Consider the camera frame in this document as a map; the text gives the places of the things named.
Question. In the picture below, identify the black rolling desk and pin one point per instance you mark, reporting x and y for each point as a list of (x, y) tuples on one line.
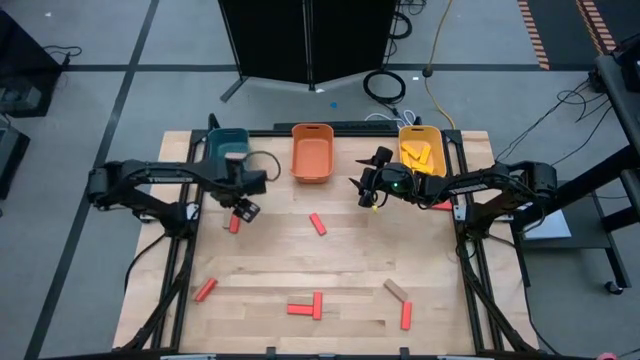
[(22, 60)]

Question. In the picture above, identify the red round object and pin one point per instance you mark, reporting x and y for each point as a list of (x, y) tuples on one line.
[(607, 356)]

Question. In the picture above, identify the orange plastic bin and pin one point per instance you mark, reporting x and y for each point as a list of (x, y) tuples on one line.
[(312, 155)]

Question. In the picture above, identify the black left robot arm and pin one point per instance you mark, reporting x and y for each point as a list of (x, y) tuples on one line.
[(170, 177)]

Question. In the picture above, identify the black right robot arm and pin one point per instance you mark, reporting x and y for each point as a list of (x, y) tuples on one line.
[(475, 185)]

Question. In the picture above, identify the black folding partition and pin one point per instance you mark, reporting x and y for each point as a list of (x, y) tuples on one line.
[(270, 40)]

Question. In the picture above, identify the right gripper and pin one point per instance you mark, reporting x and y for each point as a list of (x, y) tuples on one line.
[(372, 182)]

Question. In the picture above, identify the black mat with striped edges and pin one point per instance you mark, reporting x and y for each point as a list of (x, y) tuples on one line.
[(560, 25)]

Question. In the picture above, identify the red wooden block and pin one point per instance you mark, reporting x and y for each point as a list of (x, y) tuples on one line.
[(317, 224), (406, 315), (317, 306), (443, 206), (206, 290), (233, 225), (300, 309)]

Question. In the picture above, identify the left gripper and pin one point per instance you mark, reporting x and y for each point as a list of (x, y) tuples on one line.
[(246, 211)]

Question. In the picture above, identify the dark box on floor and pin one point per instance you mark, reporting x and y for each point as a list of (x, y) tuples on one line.
[(10, 160)]

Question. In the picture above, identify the black power strip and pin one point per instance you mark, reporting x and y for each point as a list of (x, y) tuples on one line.
[(345, 126)]

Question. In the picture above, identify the grey sheet on cart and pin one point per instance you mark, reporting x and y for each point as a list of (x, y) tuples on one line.
[(550, 229)]

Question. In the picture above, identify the black equipment cart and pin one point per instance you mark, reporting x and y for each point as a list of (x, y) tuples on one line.
[(590, 242)]

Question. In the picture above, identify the silver arm base bracket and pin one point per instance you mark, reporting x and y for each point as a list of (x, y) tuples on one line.
[(460, 212), (147, 217)]

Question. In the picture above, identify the yellow plastic bin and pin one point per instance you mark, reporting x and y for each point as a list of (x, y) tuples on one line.
[(439, 137)]

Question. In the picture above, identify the teal plastic bin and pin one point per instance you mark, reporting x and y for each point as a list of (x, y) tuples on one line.
[(220, 142)]

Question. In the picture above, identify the black side table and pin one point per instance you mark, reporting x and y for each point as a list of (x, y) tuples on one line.
[(617, 95)]

